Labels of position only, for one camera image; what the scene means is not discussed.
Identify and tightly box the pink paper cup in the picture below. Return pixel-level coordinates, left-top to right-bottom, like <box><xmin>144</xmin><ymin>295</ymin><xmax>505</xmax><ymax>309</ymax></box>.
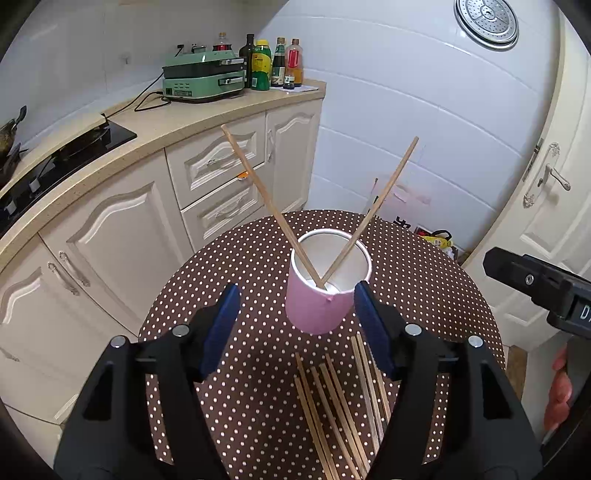
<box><xmin>284</xmin><ymin>228</ymin><xmax>374</xmax><ymax>335</ymax></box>

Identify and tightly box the wooden chopstick three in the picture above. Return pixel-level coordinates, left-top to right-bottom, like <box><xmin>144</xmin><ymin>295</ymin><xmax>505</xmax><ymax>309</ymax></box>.
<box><xmin>311</xmin><ymin>366</ymin><xmax>361</xmax><ymax>480</ymax></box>

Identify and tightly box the dark sauce bottle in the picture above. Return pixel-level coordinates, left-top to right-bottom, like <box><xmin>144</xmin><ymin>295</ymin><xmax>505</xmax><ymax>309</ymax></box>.
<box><xmin>271</xmin><ymin>37</ymin><xmax>286</xmax><ymax>88</ymax></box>

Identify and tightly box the chopstick in cup left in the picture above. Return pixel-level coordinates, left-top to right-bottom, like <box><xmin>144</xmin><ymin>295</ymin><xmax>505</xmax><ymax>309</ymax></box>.
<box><xmin>221</xmin><ymin>124</ymin><xmax>325</xmax><ymax>289</ymax></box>

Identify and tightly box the red label oil bottle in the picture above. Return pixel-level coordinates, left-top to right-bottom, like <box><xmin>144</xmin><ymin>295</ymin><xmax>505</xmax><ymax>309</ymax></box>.
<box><xmin>283</xmin><ymin>38</ymin><xmax>304</xmax><ymax>88</ymax></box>

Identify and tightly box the chopstick in cup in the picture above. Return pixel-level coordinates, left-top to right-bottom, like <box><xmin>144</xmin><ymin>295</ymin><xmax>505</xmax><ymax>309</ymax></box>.
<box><xmin>221</xmin><ymin>124</ymin><xmax>325</xmax><ymax>289</ymax></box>
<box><xmin>321</xmin><ymin>136</ymin><xmax>419</xmax><ymax>285</ymax></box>

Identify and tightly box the green electric cooker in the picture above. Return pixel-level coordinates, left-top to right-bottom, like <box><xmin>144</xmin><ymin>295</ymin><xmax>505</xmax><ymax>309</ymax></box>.
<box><xmin>162</xmin><ymin>50</ymin><xmax>245</xmax><ymax>102</ymax></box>

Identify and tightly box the black gas stove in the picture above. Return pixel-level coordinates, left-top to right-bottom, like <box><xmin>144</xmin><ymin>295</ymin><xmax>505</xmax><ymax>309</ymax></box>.
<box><xmin>0</xmin><ymin>120</ymin><xmax>137</xmax><ymax>236</ymax></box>

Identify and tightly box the wooden chopstick four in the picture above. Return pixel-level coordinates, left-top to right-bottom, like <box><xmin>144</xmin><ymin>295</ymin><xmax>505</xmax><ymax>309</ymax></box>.
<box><xmin>321</xmin><ymin>363</ymin><xmax>367</xmax><ymax>478</ymax></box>

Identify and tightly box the dark glass bottle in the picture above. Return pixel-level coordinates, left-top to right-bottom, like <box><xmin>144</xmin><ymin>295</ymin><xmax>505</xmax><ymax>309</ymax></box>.
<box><xmin>239</xmin><ymin>33</ymin><xmax>254</xmax><ymax>88</ymax></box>

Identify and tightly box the wooden chopstick seven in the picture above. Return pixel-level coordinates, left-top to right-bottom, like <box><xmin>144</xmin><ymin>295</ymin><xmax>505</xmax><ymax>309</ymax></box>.
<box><xmin>356</xmin><ymin>332</ymin><xmax>384</xmax><ymax>442</ymax></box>

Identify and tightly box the wooden chopstick one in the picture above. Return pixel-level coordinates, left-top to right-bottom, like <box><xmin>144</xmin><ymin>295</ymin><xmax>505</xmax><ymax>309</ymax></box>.
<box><xmin>294</xmin><ymin>375</ymin><xmax>332</xmax><ymax>480</ymax></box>

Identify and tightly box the cream kitchen cabinet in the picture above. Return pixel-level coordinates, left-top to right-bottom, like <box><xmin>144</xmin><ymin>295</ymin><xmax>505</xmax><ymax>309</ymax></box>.
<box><xmin>1</xmin><ymin>99</ymin><xmax>322</xmax><ymax>464</ymax></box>

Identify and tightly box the brown polka dot tablecloth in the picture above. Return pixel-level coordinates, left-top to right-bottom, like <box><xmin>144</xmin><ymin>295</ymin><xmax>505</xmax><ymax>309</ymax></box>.
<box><xmin>140</xmin><ymin>217</ymin><xmax>504</xmax><ymax>479</ymax></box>

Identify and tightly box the green yellow bottle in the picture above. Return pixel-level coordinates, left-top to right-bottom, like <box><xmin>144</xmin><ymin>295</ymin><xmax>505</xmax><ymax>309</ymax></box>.
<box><xmin>252</xmin><ymin>39</ymin><xmax>273</xmax><ymax>91</ymax></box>

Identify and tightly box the wooden chopstick two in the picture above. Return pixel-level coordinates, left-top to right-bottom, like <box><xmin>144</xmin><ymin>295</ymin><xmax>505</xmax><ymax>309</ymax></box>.
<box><xmin>295</xmin><ymin>353</ymin><xmax>338</xmax><ymax>479</ymax></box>

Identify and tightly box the white door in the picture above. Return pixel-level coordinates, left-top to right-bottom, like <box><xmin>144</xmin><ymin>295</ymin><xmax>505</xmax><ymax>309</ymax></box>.
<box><xmin>464</xmin><ymin>15</ymin><xmax>590</xmax><ymax>351</ymax></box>

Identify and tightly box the silver door handle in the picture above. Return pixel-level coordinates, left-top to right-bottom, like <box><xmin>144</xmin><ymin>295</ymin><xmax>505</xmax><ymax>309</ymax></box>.
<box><xmin>523</xmin><ymin>142</ymin><xmax>571</xmax><ymax>208</ymax></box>

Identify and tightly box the black wok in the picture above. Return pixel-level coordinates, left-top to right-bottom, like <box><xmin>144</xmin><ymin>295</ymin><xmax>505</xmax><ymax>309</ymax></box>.
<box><xmin>0</xmin><ymin>106</ymin><xmax>27</xmax><ymax>182</ymax></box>

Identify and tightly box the wooden chopstick eight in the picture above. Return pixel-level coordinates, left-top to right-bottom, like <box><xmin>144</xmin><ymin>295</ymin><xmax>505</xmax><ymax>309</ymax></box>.
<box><xmin>374</xmin><ymin>364</ymin><xmax>391</xmax><ymax>423</ymax></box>

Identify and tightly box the right hand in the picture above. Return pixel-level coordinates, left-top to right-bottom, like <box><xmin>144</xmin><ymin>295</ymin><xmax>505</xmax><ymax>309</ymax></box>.
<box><xmin>544</xmin><ymin>346</ymin><xmax>573</xmax><ymax>432</ymax></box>

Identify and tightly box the yellow bag on floor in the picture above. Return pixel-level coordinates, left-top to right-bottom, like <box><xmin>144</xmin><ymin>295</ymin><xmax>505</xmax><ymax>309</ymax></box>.
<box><xmin>416</xmin><ymin>228</ymin><xmax>454</xmax><ymax>249</ymax></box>

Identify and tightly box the chopstick in cup right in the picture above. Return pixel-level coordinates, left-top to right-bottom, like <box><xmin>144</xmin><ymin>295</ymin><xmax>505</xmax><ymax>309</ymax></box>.
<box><xmin>321</xmin><ymin>136</ymin><xmax>419</xmax><ymax>285</ymax></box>

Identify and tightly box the beige countertop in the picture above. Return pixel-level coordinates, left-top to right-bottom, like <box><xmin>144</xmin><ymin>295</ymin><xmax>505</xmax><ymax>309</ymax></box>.
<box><xmin>1</xmin><ymin>79</ymin><xmax>327</xmax><ymax>267</ymax></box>

